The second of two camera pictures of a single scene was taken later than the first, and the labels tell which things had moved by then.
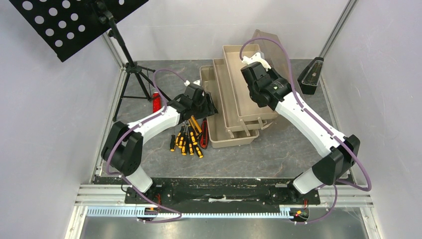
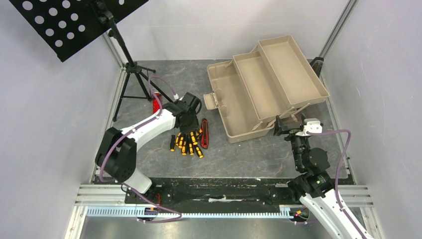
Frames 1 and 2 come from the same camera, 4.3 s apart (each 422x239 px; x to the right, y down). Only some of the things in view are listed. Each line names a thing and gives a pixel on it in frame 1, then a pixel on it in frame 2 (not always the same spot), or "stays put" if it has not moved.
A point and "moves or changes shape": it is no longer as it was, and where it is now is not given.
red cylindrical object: [157, 101] stays put
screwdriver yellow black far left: [172, 145] stays put
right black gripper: [252, 73] -> [287, 124]
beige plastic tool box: [231, 114] moves or changes shape
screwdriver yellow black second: [182, 137] stays put
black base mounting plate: [222, 194] stays put
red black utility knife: [204, 138] stays put
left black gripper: [210, 108] -> [195, 126]
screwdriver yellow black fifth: [198, 151] stays put
